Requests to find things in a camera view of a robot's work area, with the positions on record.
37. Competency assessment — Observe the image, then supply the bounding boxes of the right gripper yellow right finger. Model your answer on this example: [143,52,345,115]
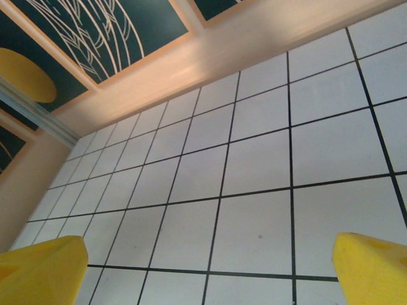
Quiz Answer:
[331,232,407,305]

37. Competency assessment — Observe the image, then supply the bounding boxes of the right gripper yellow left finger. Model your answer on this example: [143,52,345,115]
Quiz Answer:
[0,234,89,305]

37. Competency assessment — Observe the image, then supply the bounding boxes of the aluminium frame post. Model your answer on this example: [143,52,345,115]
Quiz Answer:
[0,77,80,149]

